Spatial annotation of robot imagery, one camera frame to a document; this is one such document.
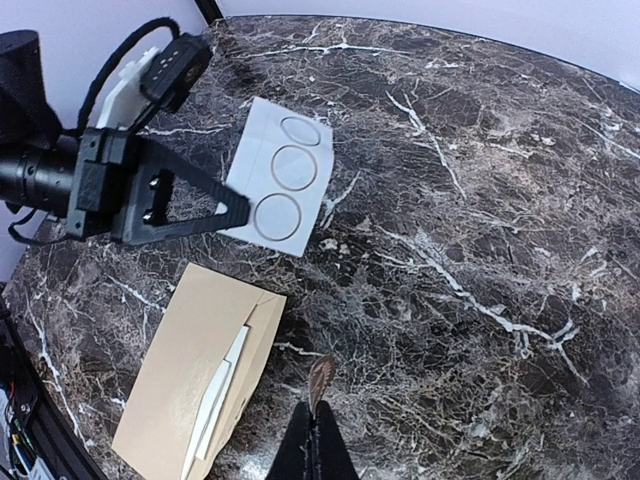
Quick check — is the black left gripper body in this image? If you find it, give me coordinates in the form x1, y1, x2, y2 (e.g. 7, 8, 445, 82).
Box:
64, 128, 150, 243

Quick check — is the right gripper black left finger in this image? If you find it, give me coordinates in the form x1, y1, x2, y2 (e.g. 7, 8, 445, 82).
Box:
269, 402, 313, 480

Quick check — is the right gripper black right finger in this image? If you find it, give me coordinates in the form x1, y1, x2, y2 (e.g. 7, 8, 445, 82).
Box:
313, 402, 359, 480

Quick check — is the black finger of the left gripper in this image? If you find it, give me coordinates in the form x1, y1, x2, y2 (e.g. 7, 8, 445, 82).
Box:
110, 167, 254, 247
135, 137, 250, 210

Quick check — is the white sticker sheet wax seal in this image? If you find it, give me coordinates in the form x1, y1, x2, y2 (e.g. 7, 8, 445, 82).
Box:
221, 97, 334, 257

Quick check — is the brown wax seal sticker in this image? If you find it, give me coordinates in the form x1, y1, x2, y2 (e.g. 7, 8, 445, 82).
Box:
308, 355, 336, 416

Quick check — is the brown kraft envelope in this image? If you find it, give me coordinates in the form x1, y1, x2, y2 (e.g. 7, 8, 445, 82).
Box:
112, 264, 286, 479

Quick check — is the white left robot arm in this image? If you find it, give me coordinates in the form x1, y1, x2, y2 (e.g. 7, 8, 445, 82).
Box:
1, 18, 251, 245

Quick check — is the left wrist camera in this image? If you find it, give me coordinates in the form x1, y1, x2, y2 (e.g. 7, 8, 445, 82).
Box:
140, 33, 212, 113

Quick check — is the black frame post left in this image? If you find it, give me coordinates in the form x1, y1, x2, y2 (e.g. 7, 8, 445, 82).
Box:
194, 0, 224, 25

